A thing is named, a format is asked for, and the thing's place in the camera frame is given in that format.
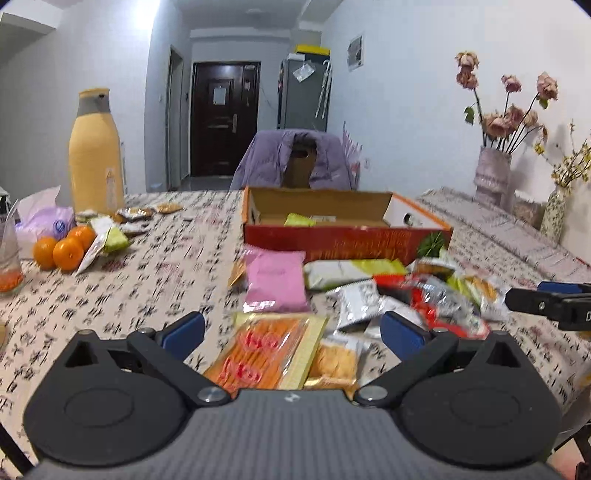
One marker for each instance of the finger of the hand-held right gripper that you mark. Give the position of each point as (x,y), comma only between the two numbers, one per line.
(565,288)
(531,302)

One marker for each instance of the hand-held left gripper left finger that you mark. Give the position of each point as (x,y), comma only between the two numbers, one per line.
(187,330)

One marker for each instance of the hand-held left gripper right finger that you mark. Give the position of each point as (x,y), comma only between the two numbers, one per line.
(401,330)

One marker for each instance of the pile of mixed snack bags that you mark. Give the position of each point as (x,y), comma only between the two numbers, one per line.
(443,300)

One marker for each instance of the golden cracker packet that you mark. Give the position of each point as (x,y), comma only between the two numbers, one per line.
(334,362)

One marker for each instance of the small orange snack packet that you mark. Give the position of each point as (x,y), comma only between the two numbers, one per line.
(236,273)

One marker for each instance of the white green snack packet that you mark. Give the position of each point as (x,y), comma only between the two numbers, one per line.
(351,272)

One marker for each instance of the orange striped snack packet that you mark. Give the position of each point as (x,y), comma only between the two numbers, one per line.
(268,350)

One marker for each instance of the pink snack packet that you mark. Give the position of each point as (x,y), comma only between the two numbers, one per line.
(274,279)

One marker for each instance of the orange cardboard box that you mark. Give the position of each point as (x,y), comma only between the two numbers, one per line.
(332,242)

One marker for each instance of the grey patterned cloth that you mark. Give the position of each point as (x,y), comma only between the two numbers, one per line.
(503,235)

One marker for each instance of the patterned slim vase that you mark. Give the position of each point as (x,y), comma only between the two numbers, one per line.
(554,214)

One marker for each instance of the glass jar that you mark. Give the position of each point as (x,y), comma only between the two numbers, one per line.
(527,210)

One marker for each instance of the small silver snack packet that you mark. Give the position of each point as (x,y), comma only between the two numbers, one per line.
(87,217)
(136,228)

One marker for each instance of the small brown snack packet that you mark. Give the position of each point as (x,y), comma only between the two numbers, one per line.
(169,208)

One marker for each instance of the long white snack packet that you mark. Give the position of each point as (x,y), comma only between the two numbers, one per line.
(92,249)

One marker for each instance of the yellow flower branches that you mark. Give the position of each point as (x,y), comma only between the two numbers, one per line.
(572,161)

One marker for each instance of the pink ceramic vase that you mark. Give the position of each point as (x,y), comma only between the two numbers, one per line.
(493,177)

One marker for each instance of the yellow green packet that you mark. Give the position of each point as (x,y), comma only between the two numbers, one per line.
(299,220)

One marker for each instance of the dried pink roses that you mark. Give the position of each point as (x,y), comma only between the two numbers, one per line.
(501,121)

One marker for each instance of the purple tissue pack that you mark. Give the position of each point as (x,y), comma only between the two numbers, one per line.
(44,217)

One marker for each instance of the purple puffer jacket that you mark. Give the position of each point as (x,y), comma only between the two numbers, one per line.
(263,161)

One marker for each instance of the brown chair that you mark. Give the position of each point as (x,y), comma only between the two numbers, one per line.
(300,170)

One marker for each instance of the pink paper bag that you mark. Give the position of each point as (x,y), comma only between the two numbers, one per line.
(352,147)

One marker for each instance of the dark brown entrance door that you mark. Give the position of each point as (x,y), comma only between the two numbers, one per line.
(224,138)

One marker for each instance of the yellow thermos bottle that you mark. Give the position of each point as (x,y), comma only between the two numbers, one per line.
(96,157)

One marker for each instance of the grey interior door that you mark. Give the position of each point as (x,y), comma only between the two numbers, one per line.
(174,120)

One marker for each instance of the grey refrigerator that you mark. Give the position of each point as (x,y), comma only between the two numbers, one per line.
(300,101)

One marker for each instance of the white folded umbrella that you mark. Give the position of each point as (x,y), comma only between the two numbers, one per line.
(324,90)

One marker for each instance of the clear plastic bag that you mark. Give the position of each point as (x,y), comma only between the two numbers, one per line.
(303,72)

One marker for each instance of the yellow box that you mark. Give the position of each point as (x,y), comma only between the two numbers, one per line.
(313,50)

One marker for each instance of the white wall panel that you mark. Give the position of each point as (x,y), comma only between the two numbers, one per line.
(356,52)

